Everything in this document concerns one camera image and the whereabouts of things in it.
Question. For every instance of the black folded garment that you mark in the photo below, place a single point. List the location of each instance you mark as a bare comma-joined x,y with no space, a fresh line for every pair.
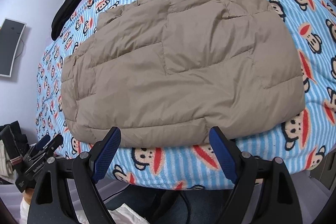
62,16

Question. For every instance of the blue jeans leg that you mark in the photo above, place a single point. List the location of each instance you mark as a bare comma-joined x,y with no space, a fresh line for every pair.
196,205

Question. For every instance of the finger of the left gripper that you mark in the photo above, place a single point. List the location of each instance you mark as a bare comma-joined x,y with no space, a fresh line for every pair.
42,143
50,148

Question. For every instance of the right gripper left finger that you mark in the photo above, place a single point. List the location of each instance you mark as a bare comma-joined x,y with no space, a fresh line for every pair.
63,180

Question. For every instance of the tan puffer jacket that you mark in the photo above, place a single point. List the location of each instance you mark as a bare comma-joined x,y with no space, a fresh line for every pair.
166,71

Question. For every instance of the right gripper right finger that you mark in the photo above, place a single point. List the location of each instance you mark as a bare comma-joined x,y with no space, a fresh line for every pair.
278,201

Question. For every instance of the wall mounted monitor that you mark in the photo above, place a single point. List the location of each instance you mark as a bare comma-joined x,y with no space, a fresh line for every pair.
11,33

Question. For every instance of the blue striped monkey blanket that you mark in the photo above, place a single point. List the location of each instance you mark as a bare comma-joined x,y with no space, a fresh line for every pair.
302,142

